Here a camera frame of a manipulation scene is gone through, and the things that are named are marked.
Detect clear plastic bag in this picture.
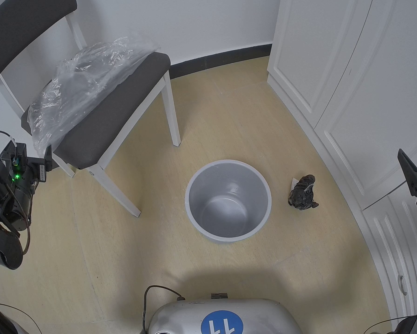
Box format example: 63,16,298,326
27,36,160,154

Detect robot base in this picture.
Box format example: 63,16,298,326
149,292,304,334

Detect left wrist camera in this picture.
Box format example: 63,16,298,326
0,141,28,173

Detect white wardrobe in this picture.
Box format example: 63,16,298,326
267,0,417,334

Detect white trash bin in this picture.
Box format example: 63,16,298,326
185,159,272,245

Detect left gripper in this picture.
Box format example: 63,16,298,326
10,145,53,202

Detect black plastic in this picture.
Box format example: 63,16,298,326
288,174,319,211

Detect white chair grey cushions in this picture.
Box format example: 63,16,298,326
0,0,182,218

